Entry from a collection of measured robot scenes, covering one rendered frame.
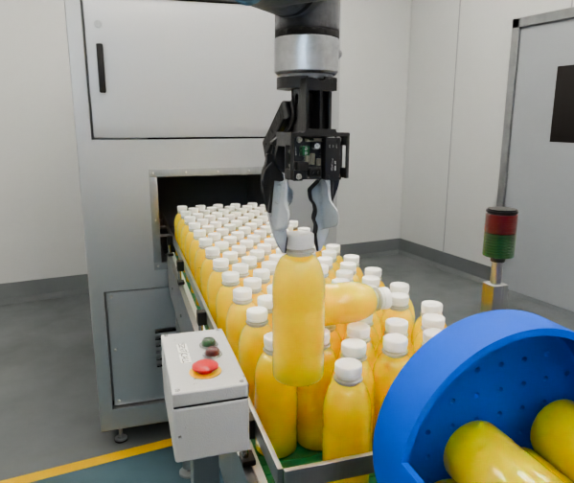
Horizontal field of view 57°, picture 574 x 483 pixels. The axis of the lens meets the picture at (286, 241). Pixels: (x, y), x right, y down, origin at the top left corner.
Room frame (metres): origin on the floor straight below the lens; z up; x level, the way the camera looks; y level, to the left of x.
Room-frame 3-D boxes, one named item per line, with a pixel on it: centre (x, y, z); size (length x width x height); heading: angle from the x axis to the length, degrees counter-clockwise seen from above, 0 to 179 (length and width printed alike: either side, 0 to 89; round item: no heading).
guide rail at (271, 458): (1.39, 0.24, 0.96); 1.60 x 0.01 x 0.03; 17
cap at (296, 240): (0.67, -0.02, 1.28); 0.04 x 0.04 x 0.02
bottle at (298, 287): (0.67, -0.02, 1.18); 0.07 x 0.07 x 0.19
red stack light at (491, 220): (1.08, -0.44, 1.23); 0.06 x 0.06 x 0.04
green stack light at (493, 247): (1.08, -0.44, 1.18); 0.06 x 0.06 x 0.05
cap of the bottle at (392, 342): (0.79, -0.17, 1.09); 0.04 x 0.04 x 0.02
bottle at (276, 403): (0.80, 0.02, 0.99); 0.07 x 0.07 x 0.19
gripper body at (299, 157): (0.65, -0.03, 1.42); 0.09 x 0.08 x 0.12; 17
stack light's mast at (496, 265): (1.08, -0.44, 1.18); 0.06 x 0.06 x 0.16
